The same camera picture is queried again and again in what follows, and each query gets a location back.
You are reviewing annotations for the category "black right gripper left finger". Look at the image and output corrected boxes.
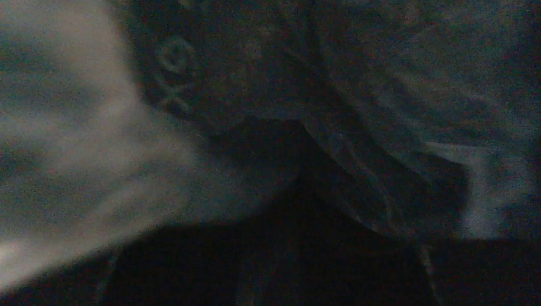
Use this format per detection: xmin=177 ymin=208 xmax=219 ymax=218
xmin=1 ymin=182 xmax=302 ymax=305

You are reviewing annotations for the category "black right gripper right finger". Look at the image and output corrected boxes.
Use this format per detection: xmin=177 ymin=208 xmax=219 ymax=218
xmin=297 ymin=180 xmax=540 ymax=305

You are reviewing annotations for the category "blue plastic trash bag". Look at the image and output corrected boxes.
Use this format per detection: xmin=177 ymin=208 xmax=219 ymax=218
xmin=1 ymin=1 xmax=540 ymax=295

